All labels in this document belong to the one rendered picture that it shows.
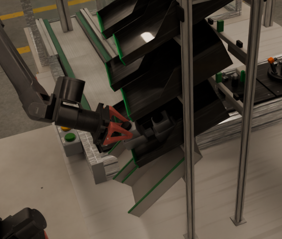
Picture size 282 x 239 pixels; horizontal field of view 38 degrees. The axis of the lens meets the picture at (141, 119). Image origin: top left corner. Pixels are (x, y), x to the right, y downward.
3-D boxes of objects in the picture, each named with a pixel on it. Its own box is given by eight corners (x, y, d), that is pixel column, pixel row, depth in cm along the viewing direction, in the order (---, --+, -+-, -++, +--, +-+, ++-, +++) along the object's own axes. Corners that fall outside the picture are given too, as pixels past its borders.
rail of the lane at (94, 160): (95, 184, 154) (90, 163, 147) (51, 73, 221) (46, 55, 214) (109, 179, 155) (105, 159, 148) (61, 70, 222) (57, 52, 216)
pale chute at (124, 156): (123, 184, 135) (112, 179, 133) (117, 157, 146) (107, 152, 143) (180, 126, 125) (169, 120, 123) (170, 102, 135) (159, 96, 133)
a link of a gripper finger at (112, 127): (135, 114, 112) (102, 107, 109) (137, 132, 106) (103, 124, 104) (126, 133, 116) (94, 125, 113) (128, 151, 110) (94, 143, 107)
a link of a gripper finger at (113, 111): (134, 110, 113) (101, 102, 110) (136, 127, 108) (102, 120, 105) (125, 128, 117) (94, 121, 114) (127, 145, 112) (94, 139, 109)
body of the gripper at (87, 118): (106, 103, 111) (79, 96, 109) (108, 128, 104) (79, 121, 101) (98, 120, 115) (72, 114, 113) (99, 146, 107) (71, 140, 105)
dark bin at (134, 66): (114, 92, 114) (99, 73, 109) (108, 68, 124) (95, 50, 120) (203, 38, 109) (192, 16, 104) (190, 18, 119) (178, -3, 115)
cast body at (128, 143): (128, 151, 114) (115, 135, 109) (126, 140, 117) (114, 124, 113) (155, 138, 112) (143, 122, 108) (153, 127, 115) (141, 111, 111)
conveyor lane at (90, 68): (107, 170, 159) (103, 151, 153) (62, 69, 222) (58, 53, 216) (175, 149, 165) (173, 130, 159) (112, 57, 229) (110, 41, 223)
